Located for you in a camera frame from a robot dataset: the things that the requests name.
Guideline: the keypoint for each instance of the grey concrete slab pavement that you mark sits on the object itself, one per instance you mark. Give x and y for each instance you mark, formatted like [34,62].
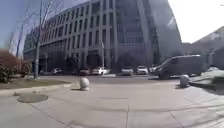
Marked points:
[126,103]

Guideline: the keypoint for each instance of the large grey glass building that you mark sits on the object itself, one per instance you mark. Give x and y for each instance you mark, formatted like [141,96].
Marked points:
[110,30]

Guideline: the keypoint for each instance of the grey asphalt road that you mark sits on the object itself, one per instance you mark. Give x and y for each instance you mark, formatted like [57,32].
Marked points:
[126,79]

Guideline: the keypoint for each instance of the bare tree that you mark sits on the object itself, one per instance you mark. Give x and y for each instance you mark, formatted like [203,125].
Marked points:
[38,40]

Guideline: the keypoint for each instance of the dark grey van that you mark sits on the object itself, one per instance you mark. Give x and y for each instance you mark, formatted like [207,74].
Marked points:
[181,66]

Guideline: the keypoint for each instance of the round manhole cover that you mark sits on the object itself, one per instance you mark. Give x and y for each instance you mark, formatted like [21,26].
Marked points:
[32,98]

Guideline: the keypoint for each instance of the stone ball bollard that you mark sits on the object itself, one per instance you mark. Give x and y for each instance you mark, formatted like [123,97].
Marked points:
[84,82]
[184,81]

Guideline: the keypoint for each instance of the pole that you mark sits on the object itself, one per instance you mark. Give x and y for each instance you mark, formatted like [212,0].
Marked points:
[103,55]

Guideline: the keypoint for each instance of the row of parked cars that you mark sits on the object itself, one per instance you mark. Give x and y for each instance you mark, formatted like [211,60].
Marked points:
[100,70]

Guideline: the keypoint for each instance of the dry grass bed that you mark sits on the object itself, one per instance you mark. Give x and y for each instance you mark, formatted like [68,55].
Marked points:
[26,83]

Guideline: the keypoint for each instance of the brown bush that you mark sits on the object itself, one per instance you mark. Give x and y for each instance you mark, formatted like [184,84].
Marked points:
[9,66]

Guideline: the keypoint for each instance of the concrete kerb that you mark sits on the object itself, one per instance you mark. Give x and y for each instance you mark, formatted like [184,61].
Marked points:
[33,89]

